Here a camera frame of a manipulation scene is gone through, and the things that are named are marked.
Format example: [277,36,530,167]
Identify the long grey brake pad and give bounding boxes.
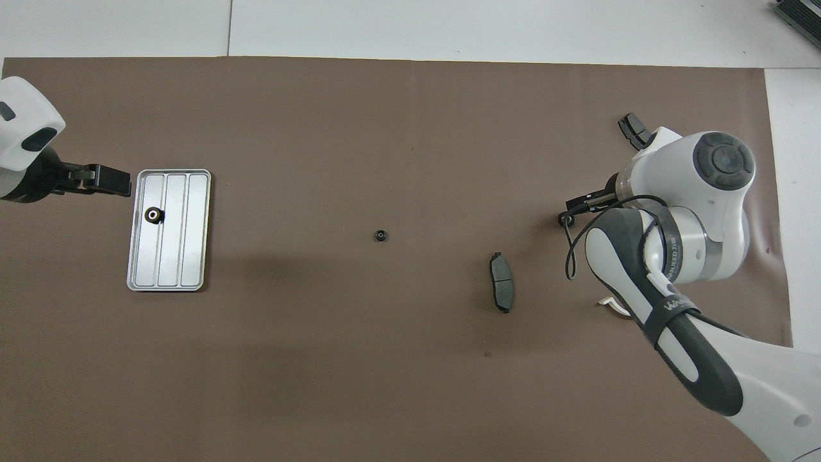
[489,251,515,314]

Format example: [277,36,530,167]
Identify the white semicircular plastic bracket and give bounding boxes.
[598,295,634,317]

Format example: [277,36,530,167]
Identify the dark ribbed device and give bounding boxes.
[773,0,821,34]

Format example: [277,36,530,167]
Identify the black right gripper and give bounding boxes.
[564,183,622,216]

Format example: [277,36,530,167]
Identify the brown paper table mat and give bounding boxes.
[0,56,808,462]

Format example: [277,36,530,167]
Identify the silver metal tray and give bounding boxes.
[126,169,212,293]

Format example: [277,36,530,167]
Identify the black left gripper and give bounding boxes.
[0,148,132,204]

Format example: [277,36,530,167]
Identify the short stacked grey brake pad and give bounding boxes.
[618,112,656,151]

